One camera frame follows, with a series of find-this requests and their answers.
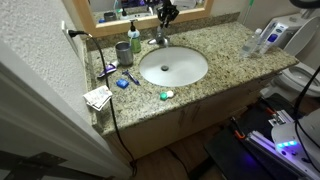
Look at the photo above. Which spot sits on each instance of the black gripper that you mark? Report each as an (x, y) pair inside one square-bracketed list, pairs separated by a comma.
[(167, 11)]

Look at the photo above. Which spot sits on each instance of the chrome sink faucet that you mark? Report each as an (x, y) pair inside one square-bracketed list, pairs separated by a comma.
[(160, 38)]

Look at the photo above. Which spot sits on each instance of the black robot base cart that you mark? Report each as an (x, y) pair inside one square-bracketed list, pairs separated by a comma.
[(243, 159)]

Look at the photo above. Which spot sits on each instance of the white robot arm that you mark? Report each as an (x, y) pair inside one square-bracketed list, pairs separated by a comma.
[(291, 143)]

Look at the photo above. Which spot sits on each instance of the green soap dispenser bottle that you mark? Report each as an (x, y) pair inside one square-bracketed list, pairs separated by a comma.
[(134, 37)]

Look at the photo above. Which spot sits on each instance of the white oval sink basin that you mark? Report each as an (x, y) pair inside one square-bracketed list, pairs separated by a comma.
[(173, 66)]

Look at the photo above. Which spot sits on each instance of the grey metal cup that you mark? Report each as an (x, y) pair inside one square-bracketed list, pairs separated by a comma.
[(124, 53)]

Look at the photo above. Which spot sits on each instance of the blue razor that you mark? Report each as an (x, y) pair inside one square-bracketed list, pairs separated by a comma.
[(131, 77)]

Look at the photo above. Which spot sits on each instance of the purple toothpaste tube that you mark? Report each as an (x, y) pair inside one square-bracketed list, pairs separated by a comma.
[(112, 67)]

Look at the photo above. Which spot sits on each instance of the green white contact lens case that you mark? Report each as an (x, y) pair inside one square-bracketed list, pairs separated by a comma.
[(166, 95)]

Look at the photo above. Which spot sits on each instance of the blue floss box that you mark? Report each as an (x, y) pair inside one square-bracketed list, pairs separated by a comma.
[(122, 83)]

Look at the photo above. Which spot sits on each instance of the clear plastic bottle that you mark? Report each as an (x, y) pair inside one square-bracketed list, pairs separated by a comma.
[(250, 44)]

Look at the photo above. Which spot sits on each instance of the white paper packets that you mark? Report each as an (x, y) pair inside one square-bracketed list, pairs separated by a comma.
[(98, 97)]

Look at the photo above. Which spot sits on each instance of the beige vanity cabinet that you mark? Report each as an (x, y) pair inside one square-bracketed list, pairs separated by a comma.
[(140, 123)]

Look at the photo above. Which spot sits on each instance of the white toilet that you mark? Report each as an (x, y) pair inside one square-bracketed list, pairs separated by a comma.
[(294, 33)]

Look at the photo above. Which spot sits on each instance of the white wall outlet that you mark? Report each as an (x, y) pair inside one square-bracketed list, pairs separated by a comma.
[(65, 30)]

